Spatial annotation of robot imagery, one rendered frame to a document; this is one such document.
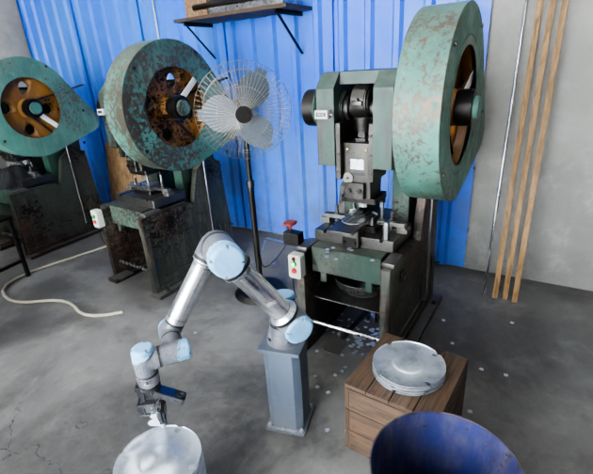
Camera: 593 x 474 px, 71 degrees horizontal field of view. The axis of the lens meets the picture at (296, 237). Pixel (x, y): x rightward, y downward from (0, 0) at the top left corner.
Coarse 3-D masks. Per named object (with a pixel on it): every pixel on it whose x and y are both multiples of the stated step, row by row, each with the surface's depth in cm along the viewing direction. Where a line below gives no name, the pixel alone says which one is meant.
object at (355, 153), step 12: (348, 144) 207; (360, 144) 204; (348, 156) 210; (360, 156) 206; (348, 168) 212; (360, 168) 209; (348, 180) 213; (360, 180) 211; (348, 192) 212; (360, 192) 209; (372, 192) 212
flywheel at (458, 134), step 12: (468, 48) 188; (468, 60) 195; (468, 72) 199; (456, 84) 193; (468, 84) 192; (456, 96) 177; (468, 96) 174; (480, 96) 176; (456, 108) 176; (468, 108) 174; (480, 108) 181; (456, 120) 180; (468, 120) 177; (456, 132) 209; (468, 132) 214; (456, 144) 209; (456, 156) 206
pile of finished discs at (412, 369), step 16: (384, 352) 178; (400, 352) 178; (416, 352) 177; (432, 352) 176; (384, 368) 169; (400, 368) 167; (416, 368) 167; (432, 368) 167; (384, 384) 164; (400, 384) 160; (416, 384) 160; (432, 384) 159
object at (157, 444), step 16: (144, 432) 153; (160, 432) 153; (192, 432) 152; (128, 448) 148; (144, 448) 147; (160, 448) 146; (176, 448) 146; (192, 448) 146; (128, 464) 141; (144, 464) 140; (160, 464) 140; (176, 464) 140; (192, 464) 140
